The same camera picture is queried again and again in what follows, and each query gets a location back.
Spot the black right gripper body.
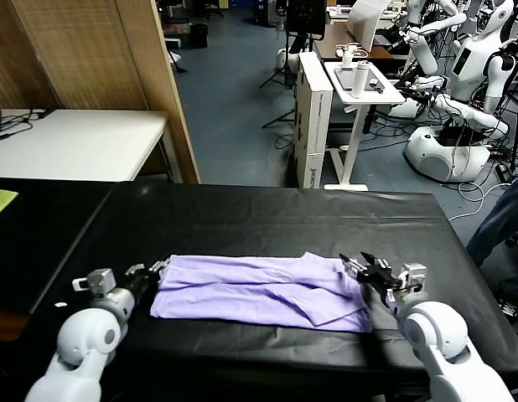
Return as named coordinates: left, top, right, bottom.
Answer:
left=357, top=274, right=405, bottom=305

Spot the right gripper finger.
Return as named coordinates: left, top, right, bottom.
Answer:
left=360, top=250, right=391, bottom=276
left=339, top=254, right=365, bottom=280

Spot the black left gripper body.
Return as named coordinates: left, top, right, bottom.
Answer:
left=127, top=270, right=159, bottom=296

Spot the lavender T-shirt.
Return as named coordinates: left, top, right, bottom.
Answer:
left=149, top=250, right=373, bottom=334

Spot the black plastic table cover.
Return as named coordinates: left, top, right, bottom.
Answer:
left=22, top=182, right=518, bottom=397

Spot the person's leg in blue jeans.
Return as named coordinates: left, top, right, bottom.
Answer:
left=466, top=173, right=518, bottom=302

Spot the white rectangular table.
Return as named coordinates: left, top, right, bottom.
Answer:
left=0, top=109, right=183, bottom=184

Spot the white mobile stand desk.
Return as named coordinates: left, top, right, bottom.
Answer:
left=324, top=61, right=407, bottom=192

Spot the tall white cardboard box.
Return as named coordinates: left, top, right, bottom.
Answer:
left=294, top=52, right=334, bottom=189

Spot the yellow-green cloth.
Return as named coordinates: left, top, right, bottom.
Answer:
left=0, top=188, right=19, bottom=222

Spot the white bottle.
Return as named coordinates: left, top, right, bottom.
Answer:
left=352, top=60, right=370, bottom=100

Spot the grey tablet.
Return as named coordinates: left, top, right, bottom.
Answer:
left=334, top=66, right=385, bottom=92

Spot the black tripod stand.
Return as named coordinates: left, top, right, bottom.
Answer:
left=259, top=33, right=301, bottom=91

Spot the small white desk gadget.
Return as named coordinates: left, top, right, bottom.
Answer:
left=335, top=44, right=368, bottom=68

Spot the brown wooden desk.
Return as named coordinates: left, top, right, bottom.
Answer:
left=313, top=23, right=412, bottom=64

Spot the white humanoid robot with base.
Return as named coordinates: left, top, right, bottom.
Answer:
left=387, top=0, right=518, bottom=183

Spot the bamboo folding screen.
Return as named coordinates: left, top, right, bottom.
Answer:
left=0, top=0, right=200, bottom=185

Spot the black trash bin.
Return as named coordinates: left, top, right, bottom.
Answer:
left=188, top=23, right=210, bottom=49

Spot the white curved panel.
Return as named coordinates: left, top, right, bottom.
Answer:
left=346, top=0, right=393, bottom=54

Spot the black monitor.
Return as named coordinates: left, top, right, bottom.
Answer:
left=285, top=0, right=328, bottom=42

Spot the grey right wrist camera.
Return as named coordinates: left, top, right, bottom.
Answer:
left=399, top=262, right=427, bottom=293

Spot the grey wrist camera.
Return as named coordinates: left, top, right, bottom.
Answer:
left=399, top=262, right=427, bottom=293
left=72, top=268, right=117, bottom=295

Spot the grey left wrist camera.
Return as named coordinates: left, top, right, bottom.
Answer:
left=72, top=268, right=117, bottom=295

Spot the white floor cable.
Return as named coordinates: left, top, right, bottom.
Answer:
left=447, top=179, right=511, bottom=223

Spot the black cable with adapter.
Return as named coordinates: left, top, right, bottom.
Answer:
left=0, top=109, right=54, bottom=146

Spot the black camera tripod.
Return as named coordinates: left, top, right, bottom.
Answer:
left=500, top=54, right=518, bottom=173

